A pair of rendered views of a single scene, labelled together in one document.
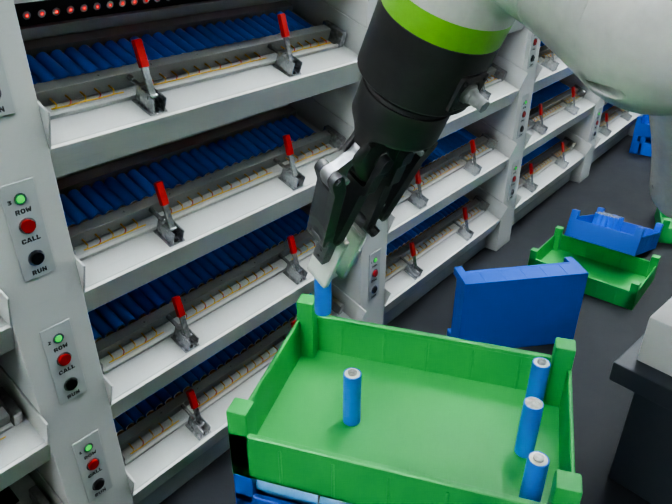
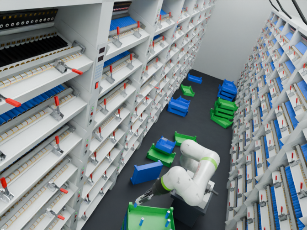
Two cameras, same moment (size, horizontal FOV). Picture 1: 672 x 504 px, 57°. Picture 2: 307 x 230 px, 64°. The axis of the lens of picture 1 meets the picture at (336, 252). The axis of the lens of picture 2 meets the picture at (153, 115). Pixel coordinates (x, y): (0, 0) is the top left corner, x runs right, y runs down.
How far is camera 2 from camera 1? 1.15 m
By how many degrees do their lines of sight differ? 26
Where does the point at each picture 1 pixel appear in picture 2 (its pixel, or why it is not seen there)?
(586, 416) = (162, 198)
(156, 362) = (82, 208)
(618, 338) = not seen: hidden behind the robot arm
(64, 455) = not seen: outside the picture
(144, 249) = (87, 188)
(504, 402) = (161, 216)
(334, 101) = not seen: hidden behind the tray
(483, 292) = (141, 171)
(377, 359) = (140, 211)
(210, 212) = (95, 174)
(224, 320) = (93, 194)
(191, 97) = (99, 157)
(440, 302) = (126, 168)
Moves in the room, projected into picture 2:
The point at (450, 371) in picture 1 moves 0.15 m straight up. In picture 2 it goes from (153, 211) to (159, 197)
